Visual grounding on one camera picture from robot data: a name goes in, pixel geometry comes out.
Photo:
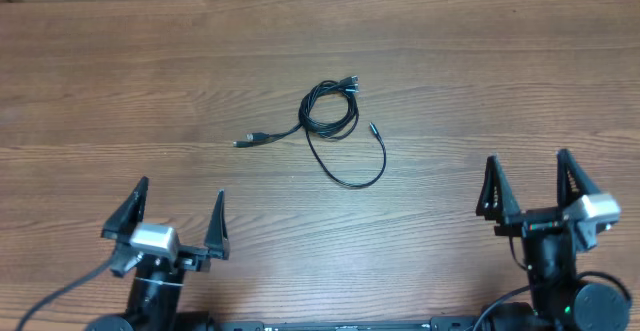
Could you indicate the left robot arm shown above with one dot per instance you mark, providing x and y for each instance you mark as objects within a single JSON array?
[{"x": 153, "y": 305}]

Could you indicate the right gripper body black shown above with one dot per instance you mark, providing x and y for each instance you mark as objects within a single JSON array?
[{"x": 531, "y": 219}]

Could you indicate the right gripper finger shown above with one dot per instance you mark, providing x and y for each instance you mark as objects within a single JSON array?
[
  {"x": 496, "y": 201},
  {"x": 572, "y": 180}
]

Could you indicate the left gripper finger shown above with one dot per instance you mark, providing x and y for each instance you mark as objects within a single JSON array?
[
  {"x": 216, "y": 239},
  {"x": 122, "y": 223}
]

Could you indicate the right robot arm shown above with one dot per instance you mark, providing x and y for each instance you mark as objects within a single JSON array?
[{"x": 562, "y": 297}]

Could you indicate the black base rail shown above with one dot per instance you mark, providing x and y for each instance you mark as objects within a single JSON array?
[{"x": 440, "y": 323}]

